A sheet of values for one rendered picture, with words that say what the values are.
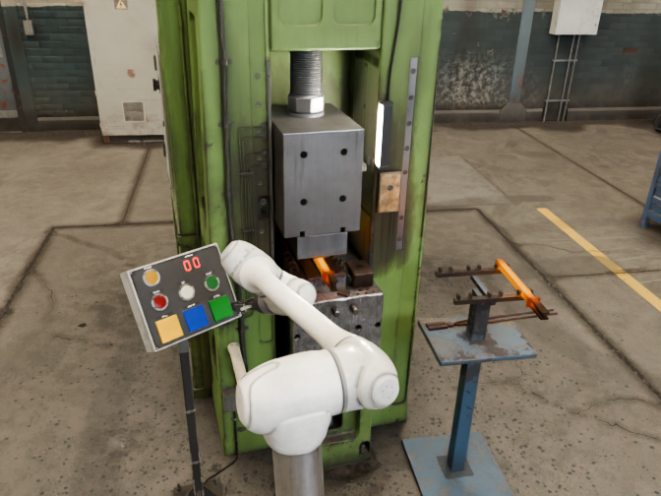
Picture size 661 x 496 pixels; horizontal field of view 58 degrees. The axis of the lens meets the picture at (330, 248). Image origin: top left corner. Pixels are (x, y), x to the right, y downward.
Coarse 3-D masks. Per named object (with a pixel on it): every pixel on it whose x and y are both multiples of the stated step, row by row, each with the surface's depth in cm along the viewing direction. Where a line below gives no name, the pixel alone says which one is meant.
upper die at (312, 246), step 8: (336, 232) 231; (344, 232) 231; (288, 240) 242; (296, 240) 228; (304, 240) 228; (312, 240) 229; (320, 240) 230; (328, 240) 231; (336, 240) 232; (344, 240) 233; (296, 248) 229; (304, 248) 229; (312, 248) 230; (320, 248) 231; (328, 248) 232; (336, 248) 233; (344, 248) 234; (296, 256) 231; (304, 256) 231; (312, 256) 232; (320, 256) 233
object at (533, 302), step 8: (504, 264) 244; (504, 272) 241; (512, 272) 239; (512, 280) 233; (520, 280) 232; (520, 288) 227; (528, 296) 222; (528, 304) 220; (536, 304) 216; (536, 312) 216; (544, 312) 211
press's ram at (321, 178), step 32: (288, 128) 214; (320, 128) 215; (352, 128) 216; (288, 160) 212; (320, 160) 215; (352, 160) 219; (288, 192) 217; (320, 192) 221; (352, 192) 225; (288, 224) 223; (320, 224) 227; (352, 224) 231
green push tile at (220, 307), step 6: (210, 300) 210; (216, 300) 211; (222, 300) 212; (228, 300) 213; (210, 306) 209; (216, 306) 210; (222, 306) 212; (228, 306) 213; (216, 312) 210; (222, 312) 211; (228, 312) 213; (216, 318) 210; (222, 318) 211
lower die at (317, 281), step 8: (280, 240) 268; (280, 248) 261; (288, 248) 261; (288, 256) 254; (304, 264) 246; (312, 264) 246; (328, 264) 245; (296, 272) 242; (304, 272) 241; (312, 272) 241; (320, 272) 239; (336, 272) 241; (344, 272) 241; (312, 280) 237; (320, 280) 238; (344, 280) 241; (320, 288) 239; (328, 288) 240; (344, 288) 243
